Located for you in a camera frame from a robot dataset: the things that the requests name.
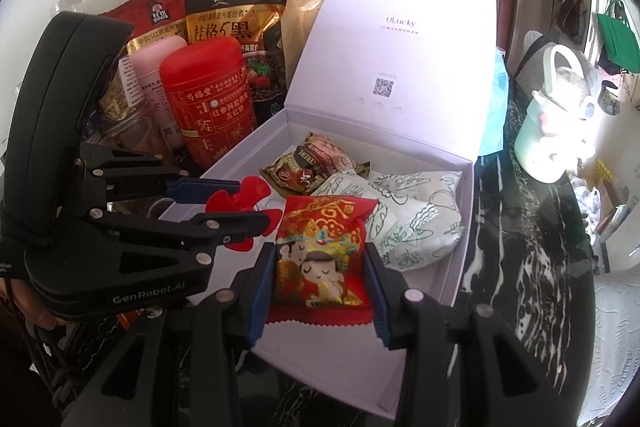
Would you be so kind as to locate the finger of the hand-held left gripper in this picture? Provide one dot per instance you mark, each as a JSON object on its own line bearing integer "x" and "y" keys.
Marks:
{"x": 200, "y": 190}
{"x": 230, "y": 224}

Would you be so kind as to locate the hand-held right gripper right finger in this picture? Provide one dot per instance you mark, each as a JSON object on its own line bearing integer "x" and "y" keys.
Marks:
{"x": 377, "y": 297}

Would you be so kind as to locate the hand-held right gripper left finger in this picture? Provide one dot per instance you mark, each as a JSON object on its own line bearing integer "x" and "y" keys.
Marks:
{"x": 265, "y": 292}

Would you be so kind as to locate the plain red snack packet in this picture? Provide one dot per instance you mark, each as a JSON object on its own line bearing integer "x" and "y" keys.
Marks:
{"x": 250, "y": 194}

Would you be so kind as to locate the red cartoon snack packet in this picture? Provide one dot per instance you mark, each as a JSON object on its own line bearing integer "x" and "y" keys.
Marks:
{"x": 320, "y": 232}

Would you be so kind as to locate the white gift box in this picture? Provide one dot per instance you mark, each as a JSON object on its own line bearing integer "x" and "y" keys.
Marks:
{"x": 400, "y": 57}

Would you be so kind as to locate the person's left hand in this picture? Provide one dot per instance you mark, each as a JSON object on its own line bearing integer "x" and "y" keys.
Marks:
{"x": 30, "y": 307}

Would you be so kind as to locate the glass jar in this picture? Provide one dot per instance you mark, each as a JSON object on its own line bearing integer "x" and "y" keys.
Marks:
{"x": 125, "y": 122}

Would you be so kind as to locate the red canister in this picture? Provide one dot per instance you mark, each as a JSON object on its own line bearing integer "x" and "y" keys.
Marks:
{"x": 210, "y": 107}

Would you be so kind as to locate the brown snack packet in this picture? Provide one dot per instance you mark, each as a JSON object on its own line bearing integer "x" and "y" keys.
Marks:
{"x": 310, "y": 162}

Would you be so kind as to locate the pink bottle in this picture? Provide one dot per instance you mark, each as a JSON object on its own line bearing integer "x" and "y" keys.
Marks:
{"x": 150, "y": 62}

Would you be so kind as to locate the red oat bag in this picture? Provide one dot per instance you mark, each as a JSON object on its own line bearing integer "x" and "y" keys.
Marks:
{"x": 155, "y": 7}

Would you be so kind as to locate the brown paper bag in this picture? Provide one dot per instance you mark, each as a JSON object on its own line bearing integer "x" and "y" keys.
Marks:
{"x": 300, "y": 37}

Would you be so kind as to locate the black oat bag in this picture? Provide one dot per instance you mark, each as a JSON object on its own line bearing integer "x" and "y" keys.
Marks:
{"x": 235, "y": 7}

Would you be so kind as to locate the blue plastic bag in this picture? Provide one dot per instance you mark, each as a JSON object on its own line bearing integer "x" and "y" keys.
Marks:
{"x": 495, "y": 107}

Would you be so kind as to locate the leaf-embossed paper towel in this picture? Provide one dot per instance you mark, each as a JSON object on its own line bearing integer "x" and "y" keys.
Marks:
{"x": 615, "y": 347}

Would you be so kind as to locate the black handbag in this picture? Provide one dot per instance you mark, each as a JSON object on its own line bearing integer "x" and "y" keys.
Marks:
{"x": 570, "y": 12}

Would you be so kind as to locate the green tote bag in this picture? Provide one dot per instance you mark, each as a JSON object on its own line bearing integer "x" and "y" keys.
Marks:
{"x": 615, "y": 34}

